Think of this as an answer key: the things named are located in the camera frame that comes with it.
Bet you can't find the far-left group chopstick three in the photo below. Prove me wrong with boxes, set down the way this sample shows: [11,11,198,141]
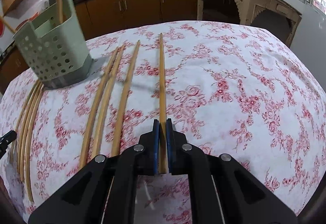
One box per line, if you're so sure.
[17,81,41,174]

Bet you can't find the far-left group chopstick four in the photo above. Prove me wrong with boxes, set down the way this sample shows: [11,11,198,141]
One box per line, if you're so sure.
[9,81,39,164]

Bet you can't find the wooden chopstick mid pair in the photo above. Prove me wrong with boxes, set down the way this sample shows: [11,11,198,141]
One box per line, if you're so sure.
[91,45,124,158]
[78,47,119,169]

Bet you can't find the brown lower kitchen cabinets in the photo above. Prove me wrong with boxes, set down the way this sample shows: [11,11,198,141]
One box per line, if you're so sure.
[1,0,197,92]

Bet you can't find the wooden chopstick mid pair right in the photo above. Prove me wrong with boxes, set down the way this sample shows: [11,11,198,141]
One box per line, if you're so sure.
[91,45,124,158]

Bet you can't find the far-left group chopstick one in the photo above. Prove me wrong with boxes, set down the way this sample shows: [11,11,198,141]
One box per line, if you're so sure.
[24,83,45,203]

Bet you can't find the floral pink white tablecloth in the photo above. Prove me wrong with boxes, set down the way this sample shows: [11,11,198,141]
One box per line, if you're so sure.
[1,21,325,220]

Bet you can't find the green perforated utensil holder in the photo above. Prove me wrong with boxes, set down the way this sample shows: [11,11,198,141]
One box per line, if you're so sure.
[13,0,93,89]

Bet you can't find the far-left group chopstick two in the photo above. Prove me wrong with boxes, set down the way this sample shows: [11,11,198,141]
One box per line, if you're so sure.
[18,81,43,182]

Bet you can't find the wooden chopstick mid pair left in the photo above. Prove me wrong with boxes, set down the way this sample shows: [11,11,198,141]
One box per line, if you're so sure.
[78,47,119,169]

